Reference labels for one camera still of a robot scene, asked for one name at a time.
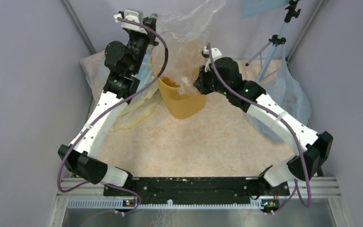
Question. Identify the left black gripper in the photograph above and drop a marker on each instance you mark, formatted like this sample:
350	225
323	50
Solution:
150	36

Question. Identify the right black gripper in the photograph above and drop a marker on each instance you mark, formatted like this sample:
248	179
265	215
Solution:
200	82

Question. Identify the yellow plastic trash bin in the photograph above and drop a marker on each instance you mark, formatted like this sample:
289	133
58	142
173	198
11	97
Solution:
181	103

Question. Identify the clear plastic trash bag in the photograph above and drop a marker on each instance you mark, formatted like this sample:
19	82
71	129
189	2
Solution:
185	34

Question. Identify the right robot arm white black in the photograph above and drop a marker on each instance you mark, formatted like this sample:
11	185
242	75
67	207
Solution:
311	148

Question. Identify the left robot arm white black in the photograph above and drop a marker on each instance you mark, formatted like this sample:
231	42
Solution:
124	61

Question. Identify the large stuffed bag left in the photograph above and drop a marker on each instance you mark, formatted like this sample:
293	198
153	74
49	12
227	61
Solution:
97	74

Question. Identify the yellow plastic bag on floor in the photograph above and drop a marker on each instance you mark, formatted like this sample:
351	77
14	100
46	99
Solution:
138	109

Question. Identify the blue stuffed bag right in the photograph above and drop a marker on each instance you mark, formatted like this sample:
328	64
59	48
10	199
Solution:
287	93

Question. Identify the light blue tripod stand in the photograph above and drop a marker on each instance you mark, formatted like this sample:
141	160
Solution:
267	52

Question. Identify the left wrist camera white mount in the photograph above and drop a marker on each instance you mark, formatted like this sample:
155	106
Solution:
132	15

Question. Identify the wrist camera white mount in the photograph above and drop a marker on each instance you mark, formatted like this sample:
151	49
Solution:
215	54
132	15

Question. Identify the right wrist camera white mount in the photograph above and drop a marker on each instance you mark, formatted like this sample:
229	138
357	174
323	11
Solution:
215	54

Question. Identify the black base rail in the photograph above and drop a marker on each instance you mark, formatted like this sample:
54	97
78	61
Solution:
204	190

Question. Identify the white cable duct strip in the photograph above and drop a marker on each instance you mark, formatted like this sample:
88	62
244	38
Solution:
120	204

